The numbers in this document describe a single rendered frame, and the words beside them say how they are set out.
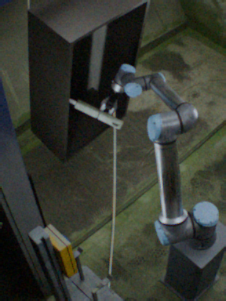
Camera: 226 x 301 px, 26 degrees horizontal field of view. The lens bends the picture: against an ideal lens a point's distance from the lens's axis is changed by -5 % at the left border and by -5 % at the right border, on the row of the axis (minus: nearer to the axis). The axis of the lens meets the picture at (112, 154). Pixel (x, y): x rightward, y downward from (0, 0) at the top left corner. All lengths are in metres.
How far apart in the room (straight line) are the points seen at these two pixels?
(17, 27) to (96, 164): 1.32
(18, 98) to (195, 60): 1.74
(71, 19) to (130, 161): 1.67
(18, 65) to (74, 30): 1.65
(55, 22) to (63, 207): 1.63
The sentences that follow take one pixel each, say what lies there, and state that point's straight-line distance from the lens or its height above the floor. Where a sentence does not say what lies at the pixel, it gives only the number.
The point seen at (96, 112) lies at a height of 0.94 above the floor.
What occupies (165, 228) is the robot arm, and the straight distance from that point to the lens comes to 2.57.
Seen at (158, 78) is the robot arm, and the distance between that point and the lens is 2.79.
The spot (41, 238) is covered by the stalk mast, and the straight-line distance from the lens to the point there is 1.73.
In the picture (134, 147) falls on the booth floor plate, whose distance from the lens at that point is 3.98.
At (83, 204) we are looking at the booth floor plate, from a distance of 3.69.
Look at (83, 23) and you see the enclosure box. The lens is 2.53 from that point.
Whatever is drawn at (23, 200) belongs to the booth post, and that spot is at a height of 1.17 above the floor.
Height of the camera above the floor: 3.12
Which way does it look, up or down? 51 degrees down
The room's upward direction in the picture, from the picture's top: 4 degrees counter-clockwise
